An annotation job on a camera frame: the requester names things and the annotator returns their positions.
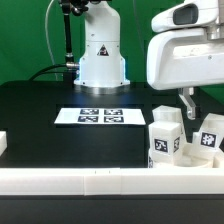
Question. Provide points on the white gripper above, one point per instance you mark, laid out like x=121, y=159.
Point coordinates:
x=185, y=59

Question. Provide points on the white round stool seat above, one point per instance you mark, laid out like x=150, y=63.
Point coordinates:
x=185, y=162

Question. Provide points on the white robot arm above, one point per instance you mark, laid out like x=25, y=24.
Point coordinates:
x=102, y=67

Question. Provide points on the white sheet with tags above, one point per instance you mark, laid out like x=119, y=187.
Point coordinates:
x=100, y=116

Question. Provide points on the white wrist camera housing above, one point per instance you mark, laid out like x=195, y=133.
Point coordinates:
x=190, y=13

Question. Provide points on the white front fence wall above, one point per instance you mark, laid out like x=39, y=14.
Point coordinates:
x=84, y=182

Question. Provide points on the black camera stand pole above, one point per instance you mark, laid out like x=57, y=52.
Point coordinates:
x=68, y=76

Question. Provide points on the white left fence wall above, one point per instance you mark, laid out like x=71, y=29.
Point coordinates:
x=3, y=142

